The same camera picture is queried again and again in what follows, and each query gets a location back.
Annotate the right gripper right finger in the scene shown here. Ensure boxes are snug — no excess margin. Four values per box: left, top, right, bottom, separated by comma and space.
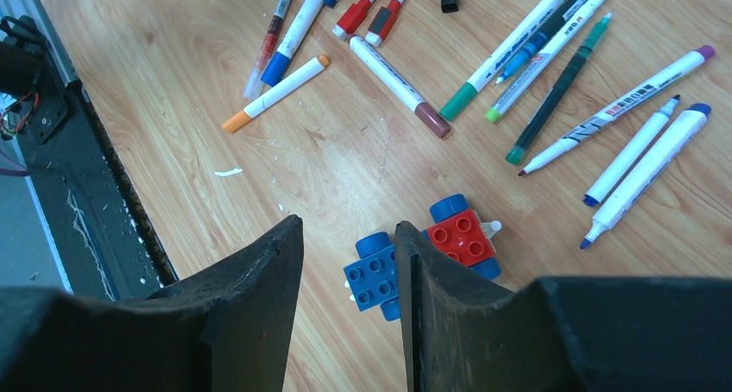
395, 221, 538, 391

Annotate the clear cap grey pen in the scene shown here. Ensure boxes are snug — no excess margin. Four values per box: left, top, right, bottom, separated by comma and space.
495, 0, 587, 85

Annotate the purple tip white marker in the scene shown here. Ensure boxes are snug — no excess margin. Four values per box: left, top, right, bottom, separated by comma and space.
579, 103, 712, 250

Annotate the orange red cap marker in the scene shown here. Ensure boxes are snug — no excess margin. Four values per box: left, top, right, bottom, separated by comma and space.
243, 0, 292, 100

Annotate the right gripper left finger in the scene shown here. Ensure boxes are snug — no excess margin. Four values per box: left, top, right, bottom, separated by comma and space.
149, 214, 304, 391

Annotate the purple cap marker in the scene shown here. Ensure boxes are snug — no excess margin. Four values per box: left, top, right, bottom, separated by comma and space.
518, 45, 716, 177

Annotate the blue red toy robot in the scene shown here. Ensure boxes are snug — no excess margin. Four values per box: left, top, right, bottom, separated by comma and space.
343, 193, 502, 321

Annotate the white paper scrap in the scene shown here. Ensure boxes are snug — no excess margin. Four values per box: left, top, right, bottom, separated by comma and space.
214, 168, 243, 177

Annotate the green cap marker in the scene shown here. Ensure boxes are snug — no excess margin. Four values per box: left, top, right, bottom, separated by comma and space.
484, 0, 624, 124
439, 0, 565, 121

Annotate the brown cap marker horizontal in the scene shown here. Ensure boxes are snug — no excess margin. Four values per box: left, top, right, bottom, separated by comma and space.
348, 35, 451, 138

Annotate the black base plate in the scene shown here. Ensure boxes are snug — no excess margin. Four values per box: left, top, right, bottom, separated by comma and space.
1, 16, 178, 300

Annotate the dark green cap pen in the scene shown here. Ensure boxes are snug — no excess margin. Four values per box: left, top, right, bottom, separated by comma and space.
505, 12, 613, 166

